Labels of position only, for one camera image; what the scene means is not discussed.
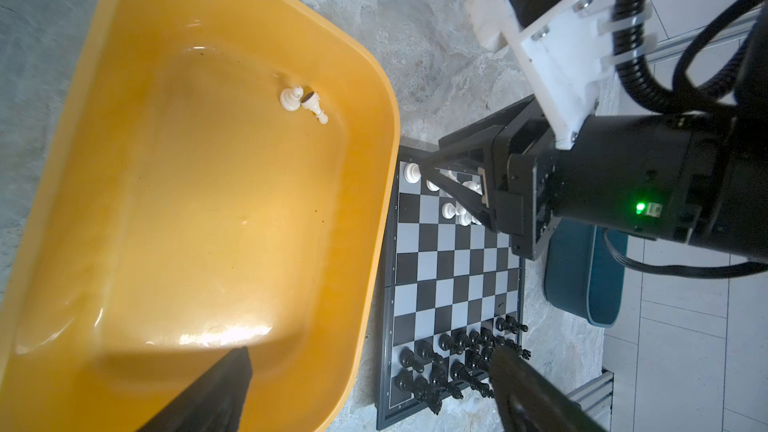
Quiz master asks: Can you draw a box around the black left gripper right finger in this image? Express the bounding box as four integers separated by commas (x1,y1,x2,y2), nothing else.
489,346,604,432

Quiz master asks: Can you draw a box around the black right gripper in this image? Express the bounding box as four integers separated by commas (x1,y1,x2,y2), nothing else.
417,114,557,260

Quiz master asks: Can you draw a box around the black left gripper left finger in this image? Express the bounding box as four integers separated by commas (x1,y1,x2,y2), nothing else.
139,347,252,431

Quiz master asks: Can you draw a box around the white chess piece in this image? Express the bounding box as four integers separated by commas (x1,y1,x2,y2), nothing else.
279,86,304,112

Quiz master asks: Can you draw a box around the yellow plastic tub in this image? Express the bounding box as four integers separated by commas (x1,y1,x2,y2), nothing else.
1,0,400,431

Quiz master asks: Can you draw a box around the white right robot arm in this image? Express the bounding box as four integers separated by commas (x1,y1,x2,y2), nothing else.
418,0,767,279

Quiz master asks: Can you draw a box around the black white chessboard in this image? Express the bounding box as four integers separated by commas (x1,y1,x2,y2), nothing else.
376,95,541,431

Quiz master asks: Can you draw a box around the teal plastic tub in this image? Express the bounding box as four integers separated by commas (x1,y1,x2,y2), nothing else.
544,219,625,328

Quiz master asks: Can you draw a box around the white knight in tub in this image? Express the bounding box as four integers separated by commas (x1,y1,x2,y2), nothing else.
301,92,329,125

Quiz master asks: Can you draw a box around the aluminium rail frame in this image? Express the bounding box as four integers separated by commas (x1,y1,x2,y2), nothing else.
567,369,614,418

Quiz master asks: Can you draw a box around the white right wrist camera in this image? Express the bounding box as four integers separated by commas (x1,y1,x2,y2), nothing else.
465,0,612,150

